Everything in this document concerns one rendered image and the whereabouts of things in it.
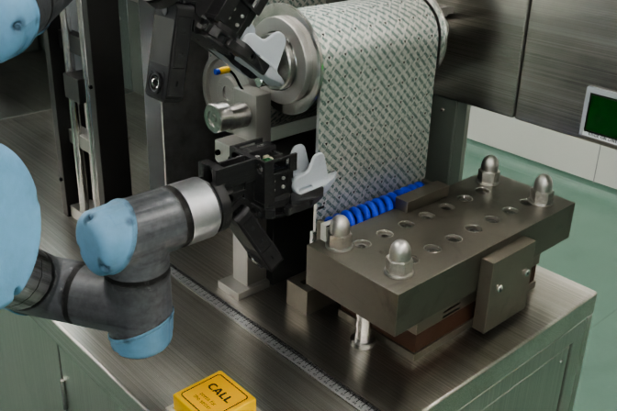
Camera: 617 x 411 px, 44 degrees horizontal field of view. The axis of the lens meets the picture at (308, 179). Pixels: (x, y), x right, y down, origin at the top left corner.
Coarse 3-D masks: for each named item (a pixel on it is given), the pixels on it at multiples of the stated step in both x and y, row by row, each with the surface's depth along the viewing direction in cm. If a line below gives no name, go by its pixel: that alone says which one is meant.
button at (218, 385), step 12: (216, 372) 92; (192, 384) 90; (204, 384) 90; (216, 384) 90; (228, 384) 90; (180, 396) 88; (192, 396) 88; (204, 396) 88; (216, 396) 88; (228, 396) 88; (240, 396) 88; (252, 396) 89; (180, 408) 88; (192, 408) 86; (204, 408) 86; (216, 408) 86; (228, 408) 86; (240, 408) 87; (252, 408) 88
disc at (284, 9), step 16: (256, 16) 102; (272, 16) 100; (288, 16) 98; (304, 16) 96; (304, 32) 96; (320, 48) 95; (320, 64) 95; (320, 80) 96; (304, 96) 99; (288, 112) 102
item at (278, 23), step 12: (264, 24) 100; (276, 24) 98; (288, 24) 96; (288, 36) 97; (300, 36) 96; (300, 48) 96; (300, 60) 96; (300, 72) 97; (300, 84) 98; (276, 96) 102; (288, 96) 100; (300, 96) 99
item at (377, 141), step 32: (352, 96) 103; (384, 96) 107; (416, 96) 112; (320, 128) 101; (352, 128) 105; (384, 128) 110; (416, 128) 115; (352, 160) 107; (384, 160) 112; (416, 160) 117; (352, 192) 109; (384, 192) 114
